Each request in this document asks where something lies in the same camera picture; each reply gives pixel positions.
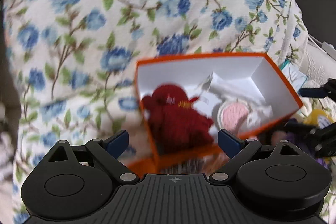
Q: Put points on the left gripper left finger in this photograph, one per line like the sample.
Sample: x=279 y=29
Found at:
x=105 y=153

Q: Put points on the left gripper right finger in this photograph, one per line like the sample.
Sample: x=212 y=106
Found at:
x=239 y=152

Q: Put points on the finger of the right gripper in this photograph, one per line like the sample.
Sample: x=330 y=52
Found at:
x=327 y=90
x=321 y=141

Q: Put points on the white pink plush toy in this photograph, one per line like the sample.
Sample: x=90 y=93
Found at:
x=240 y=116

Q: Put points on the red knitted plush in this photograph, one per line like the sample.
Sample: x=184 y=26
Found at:
x=174 y=123

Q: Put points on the purple plush cloth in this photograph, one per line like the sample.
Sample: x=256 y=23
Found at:
x=327 y=163

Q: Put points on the upper yellow tape roll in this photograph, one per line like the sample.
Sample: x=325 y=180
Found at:
x=318 y=118

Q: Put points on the white embossed armrest cover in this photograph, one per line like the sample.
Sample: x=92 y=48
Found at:
x=318 y=61

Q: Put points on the teal edged mask packet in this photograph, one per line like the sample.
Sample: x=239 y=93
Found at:
x=293 y=75

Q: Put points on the orange cardboard box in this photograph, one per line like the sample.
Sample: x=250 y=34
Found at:
x=254 y=76

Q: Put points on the floral sofa cover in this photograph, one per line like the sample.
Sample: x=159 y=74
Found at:
x=72 y=64

